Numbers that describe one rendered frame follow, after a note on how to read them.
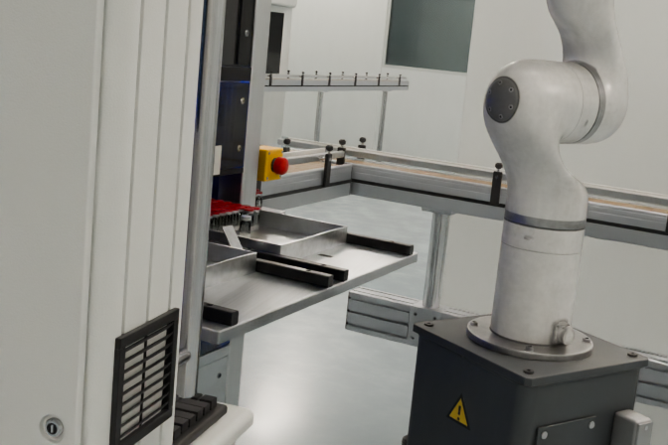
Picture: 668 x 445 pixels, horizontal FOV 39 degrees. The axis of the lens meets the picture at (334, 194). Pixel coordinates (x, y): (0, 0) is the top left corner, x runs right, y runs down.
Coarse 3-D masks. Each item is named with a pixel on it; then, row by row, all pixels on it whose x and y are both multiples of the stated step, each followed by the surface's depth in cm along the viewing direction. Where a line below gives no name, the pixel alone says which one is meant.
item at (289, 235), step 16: (272, 224) 199; (288, 224) 198; (304, 224) 196; (320, 224) 194; (336, 224) 192; (224, 240) 174; (240, 240) 173; (256, 240) 171; (272, 240) 187; (288, 240) 188; (304, 240) 176; (320, 240) 182; (336, 240) 188
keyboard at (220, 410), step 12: (204, 396) 119; (216, 396) 119; (180, 408) 115; (192, 408) 115; (204, 408) 116; (216, 408) 118; (180, 420) 111; (192, 420) 113; (204, 420) 115; (216, 420) 117; (180, 432) 110; (192, 432) 111; (180, 444) 108
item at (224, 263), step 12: (216, 252) 165; (228, 252) 164; (240, 252) 163; (252, 252) 161; (216, 264) 151; (228, 264) 154; (240, 264) 158; (252, 264) 161; (216, 276) 152; (228, 276) 155; (240, 276) 158
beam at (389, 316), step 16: (368, 288) 288; (352, 304) 283; (368, 304) 280; (384, 304) 278; (400, 304) 275; (416, 304) 275; (352, 320) 283; (368, 320) 281; (384, 320) 278; (400, 320) 276; (416, 320) 273; (432, 320) 271; (384, 336) 279; (400, 336) 278; (416, 336) 274; (640, 352) 250; (656, 368) 244; (640, 384) 245; (656, 384) 244; (640, 400) 246; (656, 400) 244
